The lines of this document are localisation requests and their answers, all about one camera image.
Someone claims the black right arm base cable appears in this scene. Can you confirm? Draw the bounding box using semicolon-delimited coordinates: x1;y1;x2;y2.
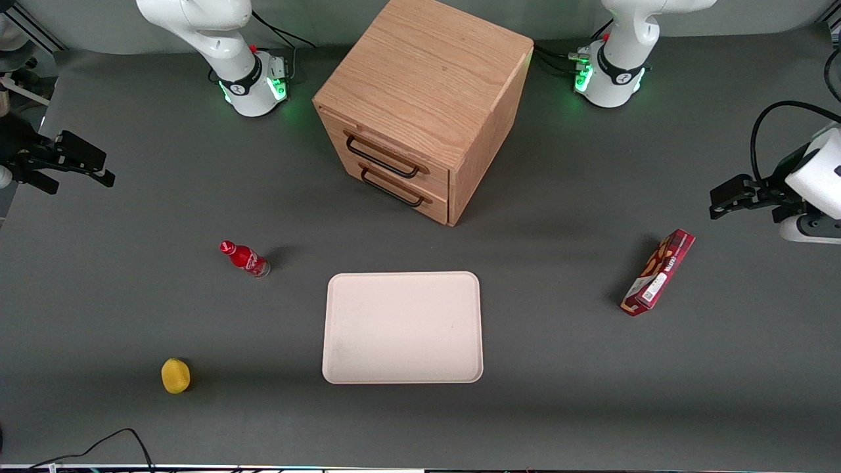
252;10;317;50

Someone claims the yellow toy lemon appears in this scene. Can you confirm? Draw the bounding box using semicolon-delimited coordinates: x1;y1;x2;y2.
161;357;192;395

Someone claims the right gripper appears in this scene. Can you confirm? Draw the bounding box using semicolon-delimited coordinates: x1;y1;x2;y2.
0;113;116;195

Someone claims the red snack box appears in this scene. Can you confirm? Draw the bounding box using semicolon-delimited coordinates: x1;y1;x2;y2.
620;228;696;317

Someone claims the black left arm base cable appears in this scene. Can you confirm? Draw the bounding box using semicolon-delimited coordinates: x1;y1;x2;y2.
534;51;580;76
534;43;585;61

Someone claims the black arm base cable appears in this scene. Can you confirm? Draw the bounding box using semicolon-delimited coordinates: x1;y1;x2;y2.
534;43;585;61
534;51;580;76
252;10;317;50

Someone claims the red cola bottle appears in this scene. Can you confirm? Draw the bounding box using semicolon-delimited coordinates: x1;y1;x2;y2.
219;240;271;279

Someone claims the beige plastic tray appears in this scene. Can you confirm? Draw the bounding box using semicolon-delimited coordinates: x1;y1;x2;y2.
321;271;484;385

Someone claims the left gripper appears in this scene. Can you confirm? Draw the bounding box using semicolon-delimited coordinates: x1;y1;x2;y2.
709;125;841;225

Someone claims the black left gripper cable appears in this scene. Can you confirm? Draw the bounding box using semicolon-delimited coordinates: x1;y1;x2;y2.
751;101;841;185

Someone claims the black hanging cable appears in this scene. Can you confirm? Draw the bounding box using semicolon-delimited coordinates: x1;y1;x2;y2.
824;46;841;102

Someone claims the long black drawer handle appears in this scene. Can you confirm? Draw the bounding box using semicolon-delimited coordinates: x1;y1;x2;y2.
345;135;421;179

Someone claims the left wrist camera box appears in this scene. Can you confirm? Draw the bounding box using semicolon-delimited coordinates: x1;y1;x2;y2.
780;214;841;244

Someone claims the wooden tray with black handle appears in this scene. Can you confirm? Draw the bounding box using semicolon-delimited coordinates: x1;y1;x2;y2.
317;105;451;201

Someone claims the wooden drawer cabinet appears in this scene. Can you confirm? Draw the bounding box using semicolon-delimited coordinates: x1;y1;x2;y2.
313;0;535;227

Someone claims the short black drawer handle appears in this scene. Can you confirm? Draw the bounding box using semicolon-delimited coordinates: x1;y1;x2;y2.
360;168;426;208

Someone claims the black floor cable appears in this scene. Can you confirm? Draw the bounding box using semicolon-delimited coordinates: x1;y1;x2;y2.
26;428;155;473

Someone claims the white rod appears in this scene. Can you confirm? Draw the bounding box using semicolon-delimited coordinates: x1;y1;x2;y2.
0;76;52;106

